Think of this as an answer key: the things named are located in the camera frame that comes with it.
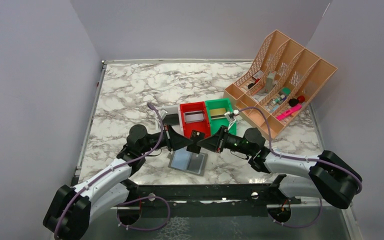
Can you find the green plastic bin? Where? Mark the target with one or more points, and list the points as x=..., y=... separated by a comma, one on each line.
x=218, y=103

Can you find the grey box in organizer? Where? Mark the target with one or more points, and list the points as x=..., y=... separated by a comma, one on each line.
x=269, y=83

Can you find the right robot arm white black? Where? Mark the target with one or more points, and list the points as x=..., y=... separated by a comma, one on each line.
x=326, y=176

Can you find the silver card with stripe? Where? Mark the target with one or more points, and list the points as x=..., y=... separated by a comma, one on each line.
x=193, y=117

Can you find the gold card with stripe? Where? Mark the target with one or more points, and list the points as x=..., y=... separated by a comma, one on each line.
x=217, y=113

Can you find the red white small box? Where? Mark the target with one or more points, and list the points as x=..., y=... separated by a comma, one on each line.
x=258, y=75

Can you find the black mounting rail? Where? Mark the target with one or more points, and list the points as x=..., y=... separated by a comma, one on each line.
x=202, y=200

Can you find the peach desk organizer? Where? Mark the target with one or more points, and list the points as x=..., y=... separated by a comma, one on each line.
x=297, y=68

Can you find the red plastic bin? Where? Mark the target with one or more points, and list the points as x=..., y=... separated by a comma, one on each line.
x=203, y=126

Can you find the pink highlighter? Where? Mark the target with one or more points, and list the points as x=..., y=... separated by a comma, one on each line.
x=289, y=112

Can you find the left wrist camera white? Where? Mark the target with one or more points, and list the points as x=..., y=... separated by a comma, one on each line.
x=162, y=115

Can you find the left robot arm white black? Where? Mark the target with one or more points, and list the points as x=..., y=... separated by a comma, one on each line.
x=73, y=208

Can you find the black card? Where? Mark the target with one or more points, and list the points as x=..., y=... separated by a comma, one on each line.
x=171, y=119
x=195, y=136

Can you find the green capped glue stick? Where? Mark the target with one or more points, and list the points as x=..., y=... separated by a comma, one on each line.
x=282, y=95

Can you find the white plastic bin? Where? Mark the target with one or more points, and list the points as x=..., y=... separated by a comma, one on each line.
x=173, y=109

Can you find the grey card holder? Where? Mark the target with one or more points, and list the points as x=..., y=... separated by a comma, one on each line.
x=188, y=162

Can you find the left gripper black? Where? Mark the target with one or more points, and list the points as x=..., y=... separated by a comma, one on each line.
x=170, y=138

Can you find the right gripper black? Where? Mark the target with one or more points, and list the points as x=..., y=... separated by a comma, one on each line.
x=220, y=141

